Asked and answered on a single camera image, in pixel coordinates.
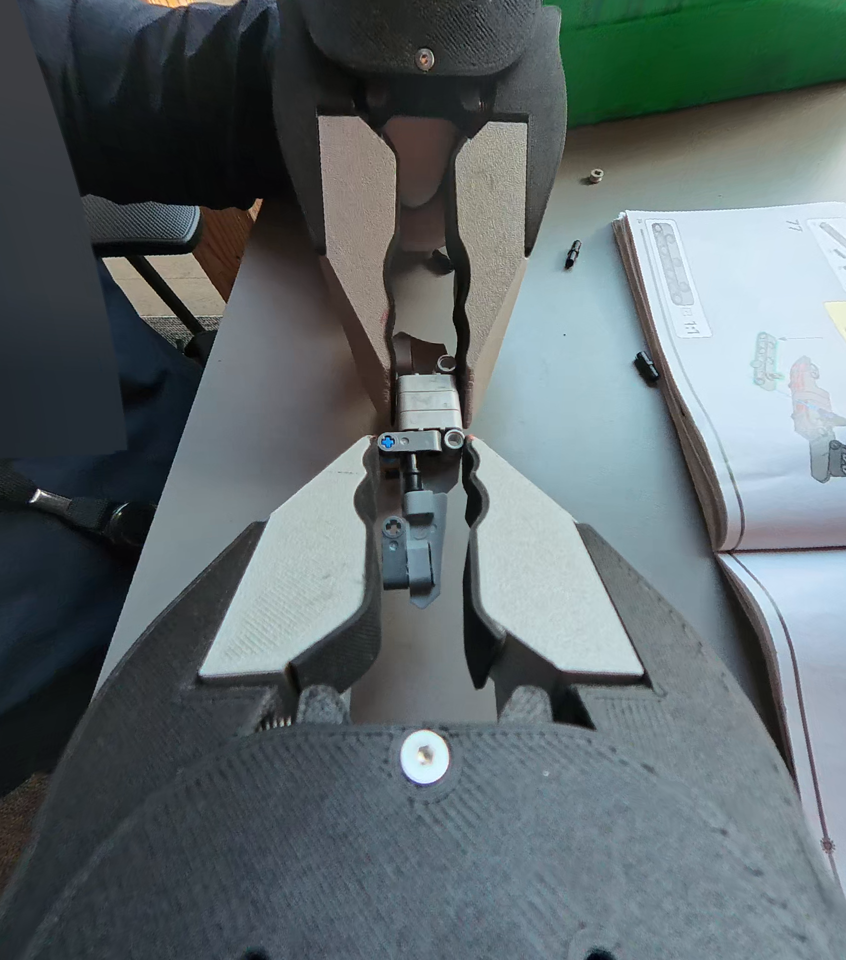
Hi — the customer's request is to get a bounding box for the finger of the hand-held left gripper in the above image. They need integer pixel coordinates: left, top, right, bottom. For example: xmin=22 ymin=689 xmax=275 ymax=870
xmin=315 ymin=112 xmax=403 ymax=414
xmin=453 ymin=114 xmax=531 ymax=399

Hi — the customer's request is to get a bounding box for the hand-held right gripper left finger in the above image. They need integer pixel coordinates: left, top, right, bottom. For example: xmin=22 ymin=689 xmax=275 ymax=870
xmin=198 ymin=435 xmax=384 ymax=690

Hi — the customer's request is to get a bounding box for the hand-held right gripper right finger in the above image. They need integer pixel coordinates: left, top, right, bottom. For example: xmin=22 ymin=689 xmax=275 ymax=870
xmin=462 ymin=438 xmax=649 ymax=690

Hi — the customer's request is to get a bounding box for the dark grey lego linkage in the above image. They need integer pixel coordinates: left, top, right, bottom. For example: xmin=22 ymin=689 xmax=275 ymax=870
xmin=375 ymin=427 xmax=468 ymax=610

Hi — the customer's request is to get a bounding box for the light grey lego block assembly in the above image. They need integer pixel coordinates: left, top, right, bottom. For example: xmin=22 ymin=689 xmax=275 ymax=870
xmin=391 ymin=336 xmax=467 ymax=444

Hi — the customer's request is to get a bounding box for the lego instruction booklet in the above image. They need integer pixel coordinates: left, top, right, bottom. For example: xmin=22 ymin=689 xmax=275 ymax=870
xmin=612 ymin=199 xmax=846 ymax=905

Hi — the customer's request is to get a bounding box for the black office chair armrest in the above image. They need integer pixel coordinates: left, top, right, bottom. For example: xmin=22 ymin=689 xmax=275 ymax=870
xmin=81 ymin=195 xmax=225 ymax=361

